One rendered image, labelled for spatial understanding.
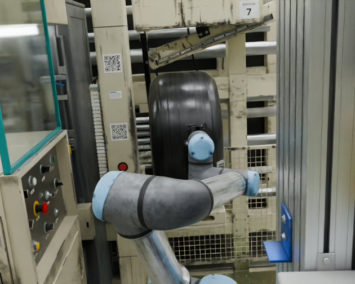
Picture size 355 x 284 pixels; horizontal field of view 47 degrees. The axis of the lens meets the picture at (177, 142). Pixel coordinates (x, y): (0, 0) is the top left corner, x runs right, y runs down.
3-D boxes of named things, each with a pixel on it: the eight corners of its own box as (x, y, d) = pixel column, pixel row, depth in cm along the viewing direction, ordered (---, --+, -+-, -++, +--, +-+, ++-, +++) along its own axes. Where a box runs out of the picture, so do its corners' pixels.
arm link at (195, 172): (217, 201, 121) (217, 164, 119) (183, 196, 126) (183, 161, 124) (226, 195, 128) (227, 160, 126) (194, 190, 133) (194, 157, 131)
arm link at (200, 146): (188, 164, 120) (188, 135, 119) (187, 157, 131) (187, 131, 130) (214, 164, 120) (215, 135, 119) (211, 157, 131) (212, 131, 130)
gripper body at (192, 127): (206, 122, 146) (209, 125, 134) (207, 146, 147) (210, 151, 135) (185, 123, 146) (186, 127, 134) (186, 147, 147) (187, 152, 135)
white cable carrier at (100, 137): (101, 190, 183) (89, 84, 171) (103, 186, 188) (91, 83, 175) (111, 190, 183) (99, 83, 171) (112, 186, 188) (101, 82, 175)
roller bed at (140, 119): (121, 172, 221) (116, 119, 213) (124, 164, 235) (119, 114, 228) (158, 170, 221) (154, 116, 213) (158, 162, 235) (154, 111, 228)
